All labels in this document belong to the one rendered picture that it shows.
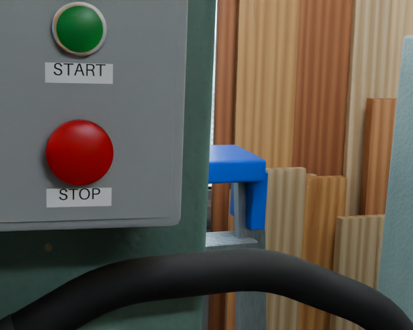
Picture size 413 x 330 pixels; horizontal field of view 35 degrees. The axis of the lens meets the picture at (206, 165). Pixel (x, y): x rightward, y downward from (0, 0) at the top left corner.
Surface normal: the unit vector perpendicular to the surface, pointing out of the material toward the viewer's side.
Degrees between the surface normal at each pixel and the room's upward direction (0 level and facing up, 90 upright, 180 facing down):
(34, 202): 90
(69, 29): 90
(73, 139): 81
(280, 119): 87
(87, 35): 92
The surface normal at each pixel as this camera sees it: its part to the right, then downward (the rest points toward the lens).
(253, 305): 0.43, 0.07
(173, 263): 0.15, -0.73
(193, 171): 0.23, 0.22
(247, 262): 0.29, -0.42
